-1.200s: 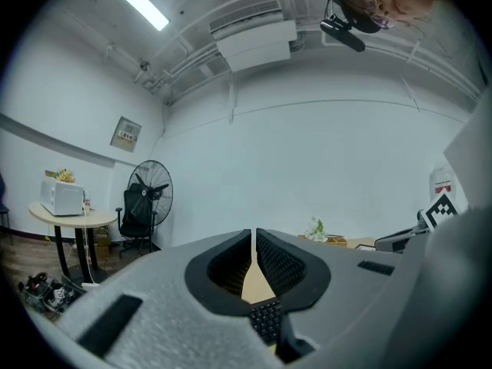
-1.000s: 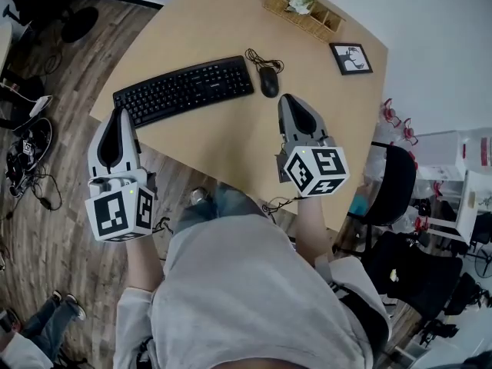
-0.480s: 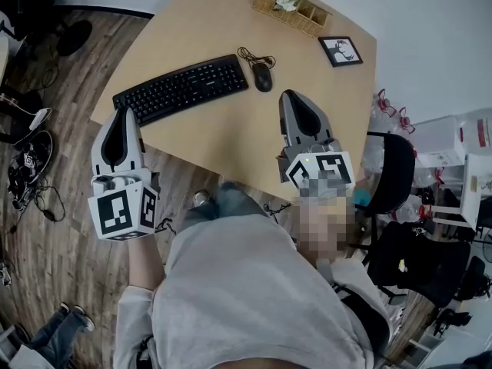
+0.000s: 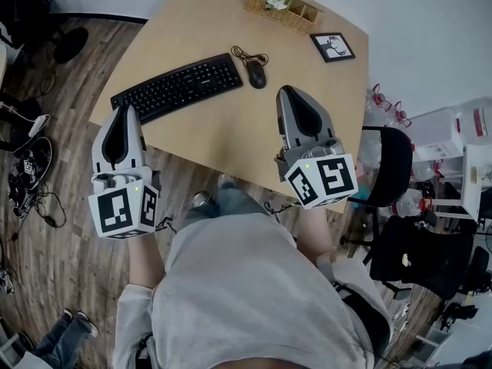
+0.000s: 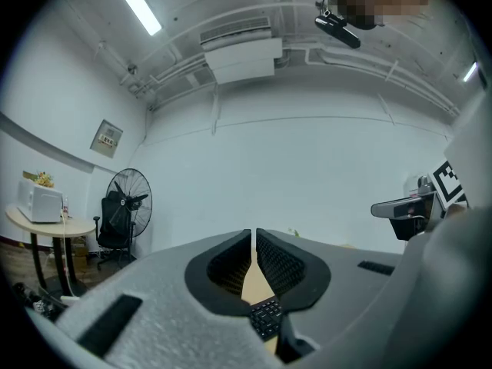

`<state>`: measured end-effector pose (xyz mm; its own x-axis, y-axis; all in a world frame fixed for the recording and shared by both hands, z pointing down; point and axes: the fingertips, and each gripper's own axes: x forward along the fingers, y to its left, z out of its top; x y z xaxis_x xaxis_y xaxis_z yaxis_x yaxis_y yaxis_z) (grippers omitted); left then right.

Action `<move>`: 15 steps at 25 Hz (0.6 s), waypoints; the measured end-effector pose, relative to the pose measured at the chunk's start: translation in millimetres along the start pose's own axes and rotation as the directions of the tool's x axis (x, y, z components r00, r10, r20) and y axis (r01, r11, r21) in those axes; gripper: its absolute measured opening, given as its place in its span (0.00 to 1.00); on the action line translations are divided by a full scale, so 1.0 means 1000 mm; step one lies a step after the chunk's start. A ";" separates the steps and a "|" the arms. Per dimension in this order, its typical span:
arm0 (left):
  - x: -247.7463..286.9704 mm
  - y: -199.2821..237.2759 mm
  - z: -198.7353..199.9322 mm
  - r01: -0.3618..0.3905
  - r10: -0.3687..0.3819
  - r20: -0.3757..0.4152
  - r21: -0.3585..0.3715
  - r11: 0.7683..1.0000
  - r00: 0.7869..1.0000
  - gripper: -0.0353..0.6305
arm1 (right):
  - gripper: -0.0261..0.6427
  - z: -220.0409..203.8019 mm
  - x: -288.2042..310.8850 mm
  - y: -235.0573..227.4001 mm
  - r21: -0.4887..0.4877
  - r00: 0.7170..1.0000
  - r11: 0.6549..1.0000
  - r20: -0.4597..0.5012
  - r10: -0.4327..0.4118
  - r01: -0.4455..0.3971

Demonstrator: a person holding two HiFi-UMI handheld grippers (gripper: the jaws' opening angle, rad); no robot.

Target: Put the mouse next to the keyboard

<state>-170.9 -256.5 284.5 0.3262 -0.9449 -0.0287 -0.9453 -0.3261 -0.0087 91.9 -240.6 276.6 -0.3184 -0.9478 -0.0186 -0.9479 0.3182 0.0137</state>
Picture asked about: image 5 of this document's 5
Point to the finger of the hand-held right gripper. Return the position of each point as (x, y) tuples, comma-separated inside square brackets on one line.
[(388, 209)]

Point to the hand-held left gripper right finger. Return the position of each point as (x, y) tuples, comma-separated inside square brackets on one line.
[(346, 294)]

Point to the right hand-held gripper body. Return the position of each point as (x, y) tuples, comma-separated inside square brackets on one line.
[(449, 187)]

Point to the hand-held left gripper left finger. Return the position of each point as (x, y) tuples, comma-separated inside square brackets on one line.
[(165, 294)]

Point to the black keyboard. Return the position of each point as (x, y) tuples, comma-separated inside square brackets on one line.
[(265, 317)]

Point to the white flower bouquet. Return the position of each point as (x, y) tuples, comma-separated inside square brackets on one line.
[(294, 232)]

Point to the black office chair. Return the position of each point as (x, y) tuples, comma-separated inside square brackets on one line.
[(113, 229)]

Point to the cardboard box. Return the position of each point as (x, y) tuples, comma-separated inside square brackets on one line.
[(80, 252)]

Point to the white power strip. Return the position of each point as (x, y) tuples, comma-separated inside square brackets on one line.
[(70, 299)]

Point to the white ceiling light tube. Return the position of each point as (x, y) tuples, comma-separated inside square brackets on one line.
[(136, 6), (470, 72)]

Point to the pile of floor equipment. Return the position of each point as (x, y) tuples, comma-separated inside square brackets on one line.
[(38, 302)]

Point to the clear plastic bottle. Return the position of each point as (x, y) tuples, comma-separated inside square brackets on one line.
[(65, 208)]

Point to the round beige table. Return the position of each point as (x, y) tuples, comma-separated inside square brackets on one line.
[(50, 228)]

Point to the white microwave oven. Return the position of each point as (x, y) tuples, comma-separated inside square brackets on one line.
[(40, 202)]

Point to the white ceiling pipes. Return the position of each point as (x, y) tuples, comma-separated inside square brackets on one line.
[(346, 58)]

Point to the yellow flower bunch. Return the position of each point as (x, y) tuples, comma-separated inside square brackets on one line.
[(43, 179)]

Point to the white air conditioner unit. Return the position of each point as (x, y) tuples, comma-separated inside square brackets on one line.
[(242, 58)]

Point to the white wall notice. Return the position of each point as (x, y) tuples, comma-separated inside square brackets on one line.
[(413, 185)]

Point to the black pedestal fan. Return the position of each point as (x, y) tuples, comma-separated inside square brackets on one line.
[(136, 183)]

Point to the grey electrical wall panel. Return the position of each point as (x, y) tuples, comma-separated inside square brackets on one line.
[(107, 138)]

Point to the black head-mounted camera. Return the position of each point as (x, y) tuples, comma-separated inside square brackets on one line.
[(338, 31)]

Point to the grey wall trunking strip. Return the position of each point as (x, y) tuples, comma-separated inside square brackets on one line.
[(46, 148)]

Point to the white security camera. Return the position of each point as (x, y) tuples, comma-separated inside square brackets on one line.
[(132, 68)]

